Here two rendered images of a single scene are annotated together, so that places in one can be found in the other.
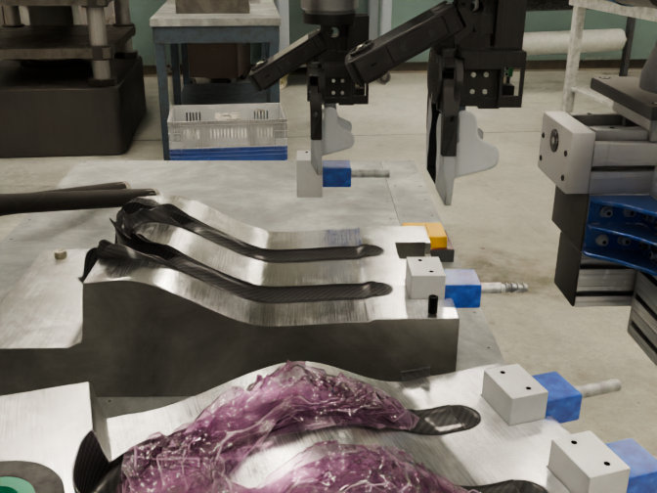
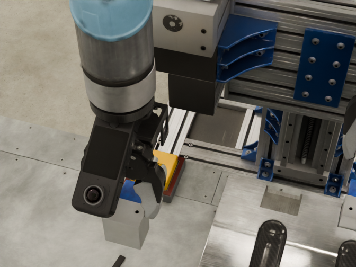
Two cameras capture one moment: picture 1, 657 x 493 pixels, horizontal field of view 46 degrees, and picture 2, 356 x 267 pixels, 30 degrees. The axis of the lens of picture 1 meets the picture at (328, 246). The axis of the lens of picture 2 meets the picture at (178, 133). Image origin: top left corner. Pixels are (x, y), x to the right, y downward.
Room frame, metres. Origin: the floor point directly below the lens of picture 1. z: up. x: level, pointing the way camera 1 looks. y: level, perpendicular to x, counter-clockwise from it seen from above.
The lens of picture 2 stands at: (0.82, 0.45, 1.66)
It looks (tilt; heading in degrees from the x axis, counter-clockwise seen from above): 49 degrees down; 290
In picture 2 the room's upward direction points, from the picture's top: 1 degrees counter-clockwise
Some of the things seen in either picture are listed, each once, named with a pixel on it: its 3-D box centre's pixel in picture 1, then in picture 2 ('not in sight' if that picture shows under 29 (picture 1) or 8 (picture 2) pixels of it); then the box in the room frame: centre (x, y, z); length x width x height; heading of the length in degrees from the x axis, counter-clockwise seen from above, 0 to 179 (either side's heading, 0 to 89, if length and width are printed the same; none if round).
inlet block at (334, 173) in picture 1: (343, 173); (138, 194); (1.05, -0.02, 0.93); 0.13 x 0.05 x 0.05; 91
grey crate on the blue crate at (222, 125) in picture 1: (228, 125); not in sight; (4.01, 0.53, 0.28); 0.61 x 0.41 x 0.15; 96
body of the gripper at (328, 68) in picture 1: (334, 59); (127, 123); (1.05, -0.01, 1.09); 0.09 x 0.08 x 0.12; 91
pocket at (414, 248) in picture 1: (414, 264); (280, 206); (0.87, -0.11, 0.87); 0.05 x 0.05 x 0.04; 1
